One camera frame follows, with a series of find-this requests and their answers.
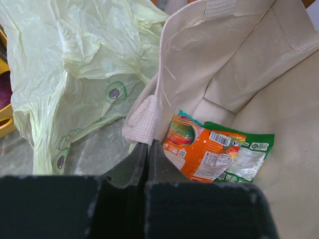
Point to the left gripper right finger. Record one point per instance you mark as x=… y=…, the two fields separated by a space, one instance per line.
x=161 y=169

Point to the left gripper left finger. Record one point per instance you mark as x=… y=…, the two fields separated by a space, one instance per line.
x=130 y=169

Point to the orange snack packet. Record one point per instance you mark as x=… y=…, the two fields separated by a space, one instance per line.
x=199 y=153

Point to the teal snack packet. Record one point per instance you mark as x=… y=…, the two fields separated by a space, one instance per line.
x=182 y=113

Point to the green snack packet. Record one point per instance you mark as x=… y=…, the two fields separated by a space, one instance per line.
x=250 y=157

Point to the light green plastic bag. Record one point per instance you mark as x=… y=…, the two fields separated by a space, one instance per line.
x=76 y=65

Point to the beige canvas tote bag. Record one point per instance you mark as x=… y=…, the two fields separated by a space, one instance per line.
x=252 y=65

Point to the yellow plastic bin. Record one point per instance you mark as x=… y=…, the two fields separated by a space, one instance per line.
x=6 y=112

